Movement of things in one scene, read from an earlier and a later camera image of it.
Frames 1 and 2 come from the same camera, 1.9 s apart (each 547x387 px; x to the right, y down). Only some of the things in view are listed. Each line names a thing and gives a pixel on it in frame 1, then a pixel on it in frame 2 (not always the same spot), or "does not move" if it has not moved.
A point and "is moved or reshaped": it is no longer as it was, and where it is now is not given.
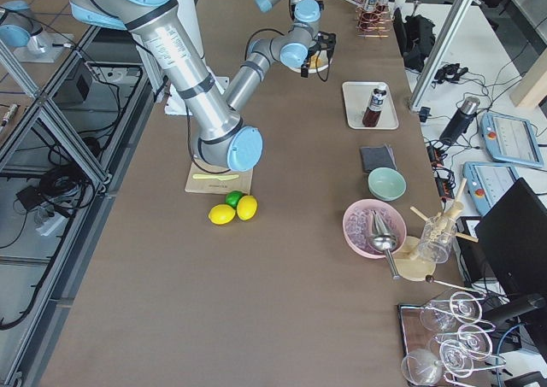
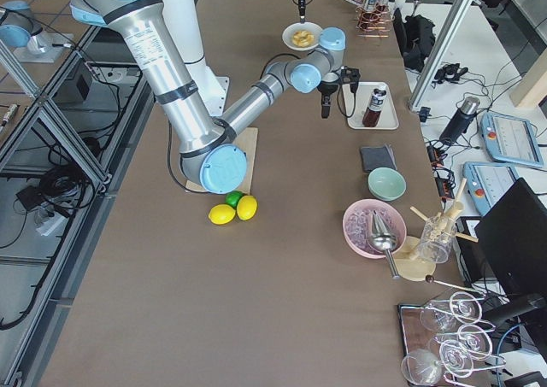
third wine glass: x=474 y=342 does not move
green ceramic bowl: x=386 y=184 does not move
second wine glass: x=438 y=315 does not move
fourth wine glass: x=456 y=358 does not move
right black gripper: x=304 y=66 -> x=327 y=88
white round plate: x=325 y=62 is moved or reshaped
